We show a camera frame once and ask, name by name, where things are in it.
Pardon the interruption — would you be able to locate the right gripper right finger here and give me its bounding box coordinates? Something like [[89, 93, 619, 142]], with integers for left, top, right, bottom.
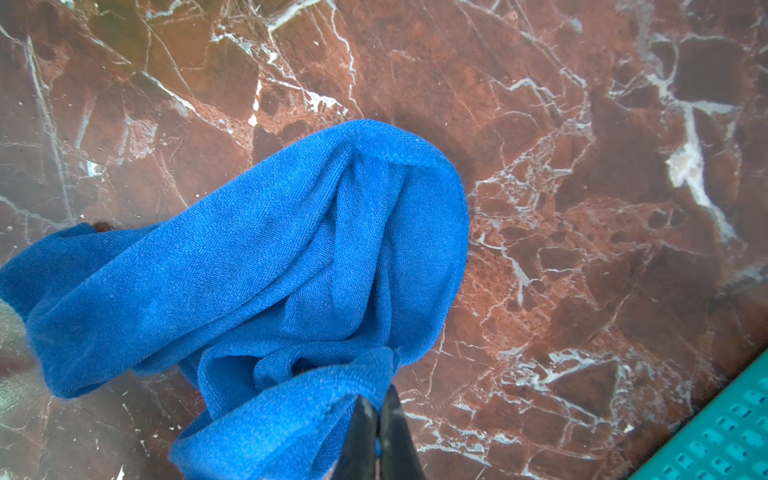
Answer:
[[379, 385, 426, 480]]

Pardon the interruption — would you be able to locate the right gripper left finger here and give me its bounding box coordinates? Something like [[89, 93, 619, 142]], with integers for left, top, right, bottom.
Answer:
[[331, 396, 378, 480]]

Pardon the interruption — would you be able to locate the blue towel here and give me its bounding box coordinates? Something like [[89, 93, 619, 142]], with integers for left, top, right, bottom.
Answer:
[[1, 120, 469, 479]]

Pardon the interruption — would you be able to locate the teal plastic basket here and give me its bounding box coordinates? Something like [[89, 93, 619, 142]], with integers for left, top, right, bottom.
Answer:
[[632, 354, 768, 480]]

